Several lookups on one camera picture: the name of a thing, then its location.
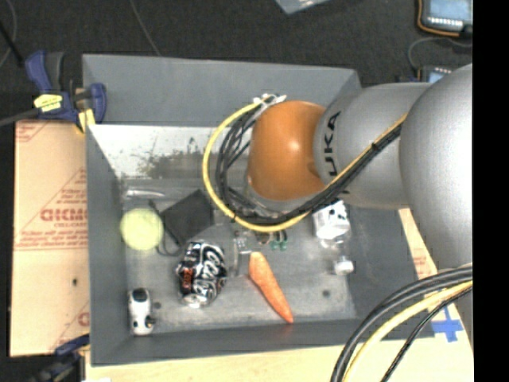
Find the orange toy carrot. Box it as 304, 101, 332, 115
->
248, 251, 295, 325

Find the yellow-green tennis ball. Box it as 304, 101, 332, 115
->
119, 208, 165, 251

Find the grey metal bin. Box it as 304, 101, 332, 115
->
81, 53, 435, 366

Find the crushed black drink can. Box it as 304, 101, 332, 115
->
174, 240, 229, 309

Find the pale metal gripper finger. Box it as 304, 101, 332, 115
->
233, 236, 251, 279

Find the brown cardboard board red print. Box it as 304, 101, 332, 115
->
8, 119, 91, 358

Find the black power adapter with cable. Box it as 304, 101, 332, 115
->
148, 189, 216, 256

